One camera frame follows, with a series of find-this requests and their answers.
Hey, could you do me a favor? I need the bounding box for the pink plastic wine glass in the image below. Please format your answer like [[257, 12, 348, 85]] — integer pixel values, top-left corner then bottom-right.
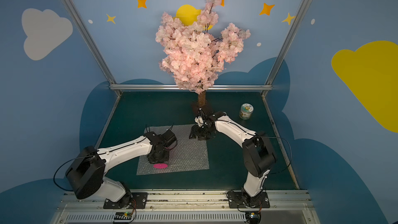
[[153, 163, 169, 169]]

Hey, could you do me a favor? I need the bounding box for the clear bubble wrap sheet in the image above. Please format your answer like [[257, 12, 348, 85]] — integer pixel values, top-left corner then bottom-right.
[[136, 124, 209, 176]]

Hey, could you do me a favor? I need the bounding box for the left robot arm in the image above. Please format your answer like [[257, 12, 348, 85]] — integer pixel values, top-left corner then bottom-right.
[[65, 129, 177, 208]]

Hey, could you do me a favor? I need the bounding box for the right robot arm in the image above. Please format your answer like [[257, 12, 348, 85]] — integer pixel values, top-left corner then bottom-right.
[[189, 107, 277, 199]]

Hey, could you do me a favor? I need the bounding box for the pink cherry blossom tree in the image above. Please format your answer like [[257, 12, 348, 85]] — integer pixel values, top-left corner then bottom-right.
[[155, 0, 251, 107]]

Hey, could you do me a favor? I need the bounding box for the green circuit board left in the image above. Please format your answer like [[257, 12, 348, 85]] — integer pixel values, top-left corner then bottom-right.
[[113, 212, 133, 224]]

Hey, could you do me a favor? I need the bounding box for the circuit board right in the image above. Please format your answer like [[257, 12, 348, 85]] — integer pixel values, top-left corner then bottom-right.
[[245, 212, 261, 224]]

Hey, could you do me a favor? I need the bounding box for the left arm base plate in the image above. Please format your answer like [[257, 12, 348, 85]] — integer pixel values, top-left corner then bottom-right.
[[103, 192, 148, 209]]

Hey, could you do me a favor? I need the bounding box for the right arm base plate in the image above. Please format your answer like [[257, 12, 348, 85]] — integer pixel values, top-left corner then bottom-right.
[[226, 190, 270, 209]]

